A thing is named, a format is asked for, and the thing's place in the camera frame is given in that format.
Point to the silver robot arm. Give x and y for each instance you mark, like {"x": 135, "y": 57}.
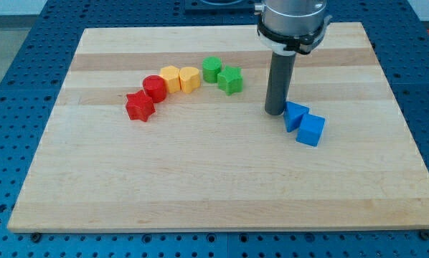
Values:
{"x": 288, "y": 27}

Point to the green star block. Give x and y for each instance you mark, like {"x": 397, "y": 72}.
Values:
{"x": 230, "y": 80}

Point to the red star block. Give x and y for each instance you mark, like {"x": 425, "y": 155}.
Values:
{"x": 139, "y": 106}

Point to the yellow heart block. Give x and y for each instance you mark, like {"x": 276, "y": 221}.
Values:
{"x": 189, "y": 78}

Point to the wooden board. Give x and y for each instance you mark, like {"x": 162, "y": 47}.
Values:
{"x": 207, "y": 161}

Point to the green cylinder block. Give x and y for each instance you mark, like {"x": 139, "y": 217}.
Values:
{"x": 211, "y": 67}

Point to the yellow hexagon block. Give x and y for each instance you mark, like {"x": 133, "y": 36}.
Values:
{"x": 170, "y": 74}

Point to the red cylinder block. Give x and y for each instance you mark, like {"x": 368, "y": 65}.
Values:
{"x": 154, "y": 86}

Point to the blue triangle block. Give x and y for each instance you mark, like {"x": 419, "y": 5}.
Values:
{"x": 293, "y": 115}

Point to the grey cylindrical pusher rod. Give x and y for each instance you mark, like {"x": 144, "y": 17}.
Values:
{"x": 280, "y": 74}

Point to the blue cube block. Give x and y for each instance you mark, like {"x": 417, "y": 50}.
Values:
{"x": 310, "y": 130}

